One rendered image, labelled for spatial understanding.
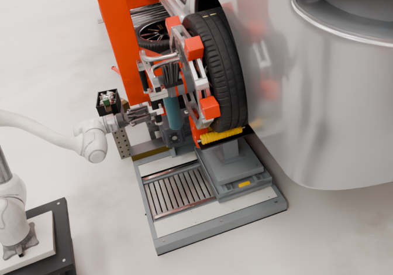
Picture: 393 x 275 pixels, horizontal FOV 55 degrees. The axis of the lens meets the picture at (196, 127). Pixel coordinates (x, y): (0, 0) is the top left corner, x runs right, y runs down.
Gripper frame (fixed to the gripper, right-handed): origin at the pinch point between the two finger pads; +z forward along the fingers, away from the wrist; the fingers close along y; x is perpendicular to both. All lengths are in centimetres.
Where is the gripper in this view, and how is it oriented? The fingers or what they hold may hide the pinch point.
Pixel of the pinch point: (155, 110)
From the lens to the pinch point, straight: 190.9
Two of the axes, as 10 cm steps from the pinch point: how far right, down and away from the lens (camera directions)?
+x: -1.4, -7.8, -6.0
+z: 9.5, -2.9, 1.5
